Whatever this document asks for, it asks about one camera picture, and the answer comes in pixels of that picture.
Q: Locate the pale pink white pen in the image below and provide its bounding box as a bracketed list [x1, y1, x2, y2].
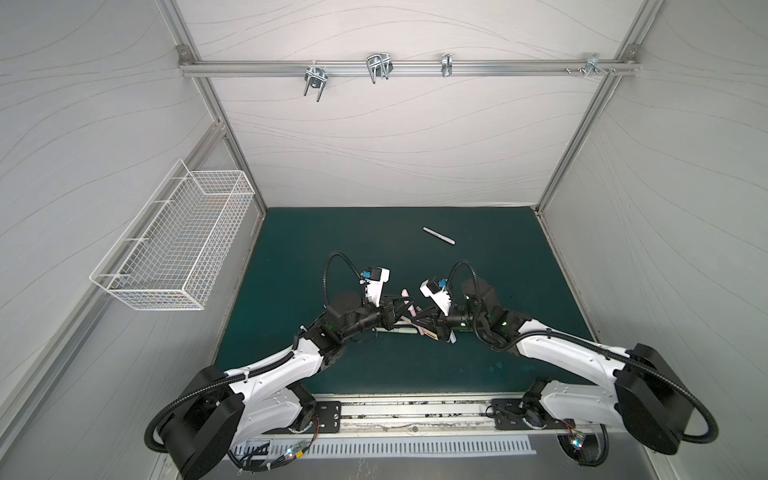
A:
[422, 226, 456, 246]

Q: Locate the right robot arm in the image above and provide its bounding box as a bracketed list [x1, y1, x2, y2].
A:
[414, 279, 720, 455]

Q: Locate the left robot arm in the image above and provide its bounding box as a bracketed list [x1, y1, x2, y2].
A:
[143, 292, 411, 479]

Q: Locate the light green pen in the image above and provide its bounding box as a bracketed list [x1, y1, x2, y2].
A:
[375, 326, 420, 335]

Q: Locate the green table mat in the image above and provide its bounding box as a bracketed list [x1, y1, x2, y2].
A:
[212, 206, 595, 396]

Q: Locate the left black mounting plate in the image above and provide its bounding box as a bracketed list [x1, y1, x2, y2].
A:
[289, 401, 342, 434]

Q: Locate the black mounting plate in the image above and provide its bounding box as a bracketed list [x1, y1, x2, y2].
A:
[484, 398, 570, 431]
[289, 401, 342, 434]

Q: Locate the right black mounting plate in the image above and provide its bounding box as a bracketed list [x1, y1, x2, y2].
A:
[484, 398, 570, 431]

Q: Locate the metal U-bolt clamp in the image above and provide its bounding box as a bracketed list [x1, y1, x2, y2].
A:
[303, 66, 328, 102]

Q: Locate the metal U-bolt hook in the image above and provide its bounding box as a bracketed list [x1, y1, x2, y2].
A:
[365, 53, 393, 84]

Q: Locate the aluminium crossbar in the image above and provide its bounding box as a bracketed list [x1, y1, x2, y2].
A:
[180, 57, 641, 78]

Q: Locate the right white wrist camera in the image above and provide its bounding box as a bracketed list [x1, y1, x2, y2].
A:
[420, 279, 452, 316]

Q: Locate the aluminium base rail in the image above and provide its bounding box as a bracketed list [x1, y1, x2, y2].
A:
[179, 392, 661, 442]

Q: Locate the white slotted cable duct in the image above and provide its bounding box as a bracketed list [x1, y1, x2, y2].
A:
[230, 436, 537, 460]

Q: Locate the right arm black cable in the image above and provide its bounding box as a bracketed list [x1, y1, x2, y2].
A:
[556, 422, 610, 468]

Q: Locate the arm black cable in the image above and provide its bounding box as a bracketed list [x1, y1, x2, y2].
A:
[556, 422, 610, 468]
[227, 413, 322, 472]

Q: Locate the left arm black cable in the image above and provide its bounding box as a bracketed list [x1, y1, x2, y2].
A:
[227, 413, 322, 472]

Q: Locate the white wire basket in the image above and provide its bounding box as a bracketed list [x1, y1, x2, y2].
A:
[90, 159, 255, 311]

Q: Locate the small metal bracket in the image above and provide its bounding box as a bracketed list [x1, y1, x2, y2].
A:
[441, 53, 453, 78]

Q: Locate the metal hook bracket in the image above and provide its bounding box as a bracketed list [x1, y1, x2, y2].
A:
[564, 53, 618, 78]

